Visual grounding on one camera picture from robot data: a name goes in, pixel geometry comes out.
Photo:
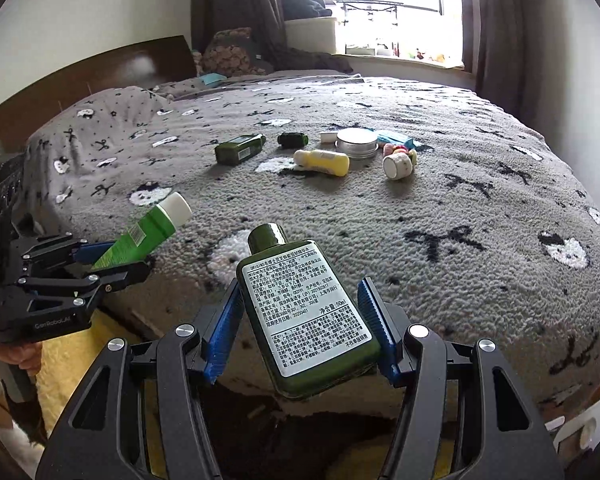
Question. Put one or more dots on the dark clothes pile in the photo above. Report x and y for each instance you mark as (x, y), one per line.
(301, 9)

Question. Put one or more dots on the round silver tin pink label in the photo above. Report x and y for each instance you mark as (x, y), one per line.
(357, 143)

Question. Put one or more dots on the small white stick tube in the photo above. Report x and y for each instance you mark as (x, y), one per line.
(328, 137)

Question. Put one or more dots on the white floral small jar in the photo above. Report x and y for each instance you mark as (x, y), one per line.
(397, 166)

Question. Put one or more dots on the brown patterned cushion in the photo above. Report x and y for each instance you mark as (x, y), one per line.
(234, 53)

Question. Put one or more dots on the dark wooden headboard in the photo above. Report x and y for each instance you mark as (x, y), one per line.
(144, 65)

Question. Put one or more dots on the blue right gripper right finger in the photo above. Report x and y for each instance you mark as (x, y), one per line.
(385, 321)

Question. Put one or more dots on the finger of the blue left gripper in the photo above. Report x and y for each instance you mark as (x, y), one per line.
(90, 253)

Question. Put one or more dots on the metal drying rack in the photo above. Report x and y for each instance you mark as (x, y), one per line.
(371, 8)

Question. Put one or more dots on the white appliance on floor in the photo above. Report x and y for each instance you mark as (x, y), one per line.
(583, 431)

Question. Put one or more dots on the dark brown curtain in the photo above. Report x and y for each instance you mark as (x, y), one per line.
(494, 50)
(266, 21)

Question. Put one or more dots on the teal small pillow item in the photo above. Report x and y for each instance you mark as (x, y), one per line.
(212, 79)

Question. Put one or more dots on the white storage box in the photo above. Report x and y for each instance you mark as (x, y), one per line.
(312, 34)

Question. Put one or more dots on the small dark round jar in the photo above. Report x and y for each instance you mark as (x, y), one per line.
(292, 140)

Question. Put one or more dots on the dark green labelled bottle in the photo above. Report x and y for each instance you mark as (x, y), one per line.
(311, 334)

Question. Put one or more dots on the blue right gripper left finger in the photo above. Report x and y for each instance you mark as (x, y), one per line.
(219, 330)

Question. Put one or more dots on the left dark brown curtain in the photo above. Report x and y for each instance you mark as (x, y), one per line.
(266, 21)

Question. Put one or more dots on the colourful hair scrunchies bundle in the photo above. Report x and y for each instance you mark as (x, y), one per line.
(392, 148)

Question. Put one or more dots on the small dark green bottle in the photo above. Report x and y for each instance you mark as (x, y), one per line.
(236, 151)

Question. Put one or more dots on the green tube white cap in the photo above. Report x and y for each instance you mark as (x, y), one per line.
(145, 235)

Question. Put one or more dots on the person's left hand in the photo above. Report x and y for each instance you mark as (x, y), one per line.
(26, 357)

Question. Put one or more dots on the right dark brown curtain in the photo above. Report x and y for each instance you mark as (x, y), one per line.
(494, 50)

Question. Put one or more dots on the yellow plastic bottle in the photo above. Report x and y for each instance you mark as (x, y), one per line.
(326, 162)

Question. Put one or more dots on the yellow fluffy rug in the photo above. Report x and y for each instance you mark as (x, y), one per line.
(66, 359)

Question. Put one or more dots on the light blue snack wrapper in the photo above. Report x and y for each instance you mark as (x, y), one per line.
(392, 137)

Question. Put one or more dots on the grey patterned fleece blanket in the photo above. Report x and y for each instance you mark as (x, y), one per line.
(492, 235)

